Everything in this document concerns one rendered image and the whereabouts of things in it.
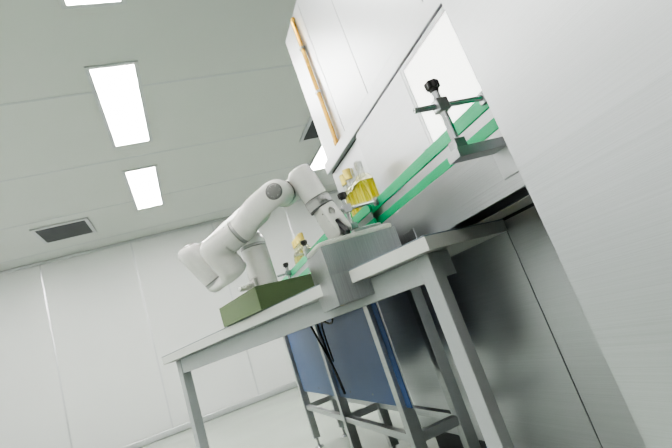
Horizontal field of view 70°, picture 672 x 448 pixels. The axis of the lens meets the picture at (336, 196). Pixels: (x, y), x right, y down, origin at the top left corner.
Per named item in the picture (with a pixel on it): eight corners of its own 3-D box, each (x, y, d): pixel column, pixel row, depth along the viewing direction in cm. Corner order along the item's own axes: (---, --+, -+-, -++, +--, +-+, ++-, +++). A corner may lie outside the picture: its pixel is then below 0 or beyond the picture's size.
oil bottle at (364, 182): (392, 225, 163) (370, 169, 169) (377, 229, 162) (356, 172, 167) (386, 230, 169) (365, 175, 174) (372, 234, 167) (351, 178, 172)
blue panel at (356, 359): (460, 387, 149) (410, 258, 159) (411, 408, 143) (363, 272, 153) (330, 380, 293) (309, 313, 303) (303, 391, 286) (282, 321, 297)
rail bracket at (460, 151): (528, 168, 90) (480, 67, 96) (454, 187, 84) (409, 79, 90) (512, 177, 94) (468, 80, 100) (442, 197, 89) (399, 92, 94)
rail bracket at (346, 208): (386, 219, 151) (372, 183, 154) (338, 233, 145) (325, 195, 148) (382, 222, 154) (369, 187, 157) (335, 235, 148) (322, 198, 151)
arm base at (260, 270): (250, 290, 157) (237, 246, 161) (235, 300, 166) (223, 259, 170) (289, 280, 167) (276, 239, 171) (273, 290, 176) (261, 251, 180)
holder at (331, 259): (421, 247, 131) (411, 220, 132) (330, 275, 121) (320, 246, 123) (397, 260, 146) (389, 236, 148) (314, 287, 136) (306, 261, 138)
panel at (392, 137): (536, 86, 108) (477, -33, 117) (526, 88, 107) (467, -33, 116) (390, 209, 190) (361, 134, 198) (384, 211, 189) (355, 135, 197)
